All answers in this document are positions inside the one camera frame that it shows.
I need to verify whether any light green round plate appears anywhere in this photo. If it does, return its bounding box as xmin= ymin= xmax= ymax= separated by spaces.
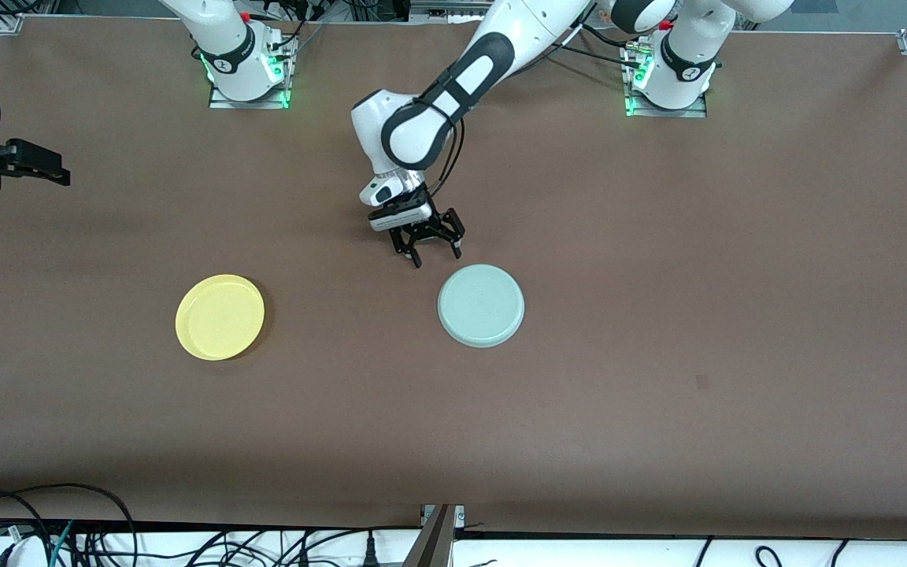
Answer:
xmin=437 ymin=264 xmax=526 ymax=349

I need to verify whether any yellow round plate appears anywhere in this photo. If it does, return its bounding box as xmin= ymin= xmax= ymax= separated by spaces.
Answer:
xmin=175 ymin=273 xmax=266 ymax=361

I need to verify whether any brown table cover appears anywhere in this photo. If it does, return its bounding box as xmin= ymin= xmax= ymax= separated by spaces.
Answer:
xmin=0 ymin=16 xmax=907 ymax=541

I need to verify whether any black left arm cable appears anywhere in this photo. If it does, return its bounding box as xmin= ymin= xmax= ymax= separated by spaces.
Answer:
xmin=422 ymin=117 xmax=467 ymax=199

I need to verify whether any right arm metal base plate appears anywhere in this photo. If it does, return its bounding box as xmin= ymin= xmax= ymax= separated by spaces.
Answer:
xmin=209 ymin=35 xmax=292 ymax=109

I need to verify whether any long black table cable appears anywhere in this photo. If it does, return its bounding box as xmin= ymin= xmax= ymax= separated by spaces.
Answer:
xmin=552 ymin=41 xmax=634 ymax=65

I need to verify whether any short black table cable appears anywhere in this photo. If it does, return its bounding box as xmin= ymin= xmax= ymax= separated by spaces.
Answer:
xmin=583 ymin=26 xmax=635 ymax=48

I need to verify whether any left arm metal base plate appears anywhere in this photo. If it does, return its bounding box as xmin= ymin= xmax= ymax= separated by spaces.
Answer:
xmin=623 ymin=43 xmax=708 ymax=119

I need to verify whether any aluminium frame profile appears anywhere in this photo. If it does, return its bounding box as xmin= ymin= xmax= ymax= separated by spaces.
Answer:
xmin=402 ymin=504 xmax=466 ymax=567

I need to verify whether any black looping cable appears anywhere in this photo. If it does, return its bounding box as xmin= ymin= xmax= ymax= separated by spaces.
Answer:
xmin=0 ymin=482 xmax=138 ymax=567

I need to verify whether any teal cable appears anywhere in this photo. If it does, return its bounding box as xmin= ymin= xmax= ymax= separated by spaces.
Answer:
xmin=49 ymin=520 xmax=76 ymax=567

